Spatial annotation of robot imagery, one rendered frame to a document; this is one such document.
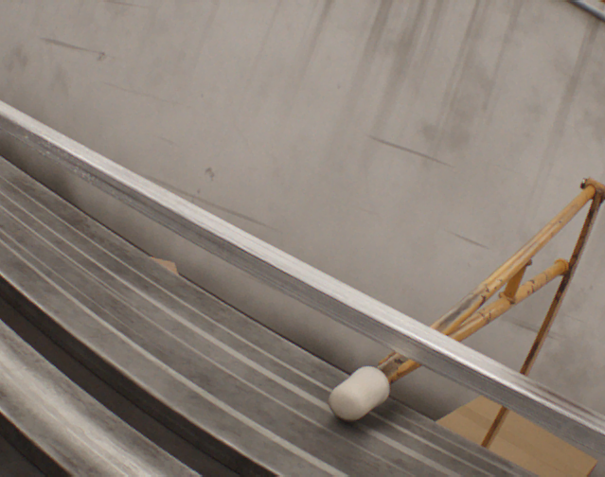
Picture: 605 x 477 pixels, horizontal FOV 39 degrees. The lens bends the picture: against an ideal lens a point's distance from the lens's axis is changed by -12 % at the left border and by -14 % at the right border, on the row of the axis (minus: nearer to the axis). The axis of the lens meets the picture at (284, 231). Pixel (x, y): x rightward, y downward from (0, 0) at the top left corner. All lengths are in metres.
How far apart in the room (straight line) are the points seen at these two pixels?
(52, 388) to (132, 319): 0.14
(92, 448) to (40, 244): 0.25
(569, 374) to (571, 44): 0.82
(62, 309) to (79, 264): 0.10
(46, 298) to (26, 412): 0.13
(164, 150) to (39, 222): 2.01
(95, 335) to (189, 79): 2.14
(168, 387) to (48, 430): 0.10
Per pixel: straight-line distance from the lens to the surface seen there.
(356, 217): 2.37
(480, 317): 0.72
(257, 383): 0.55
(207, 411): 0.48
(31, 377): 0.46
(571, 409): 0.52
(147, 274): 0.65
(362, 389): 0.53
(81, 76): 2.92
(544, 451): 1.85
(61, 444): 0.41
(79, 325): 0.52
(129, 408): 0.49
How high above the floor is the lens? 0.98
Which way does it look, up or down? 17 degrees down
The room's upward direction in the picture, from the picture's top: 20 degrees clockwise
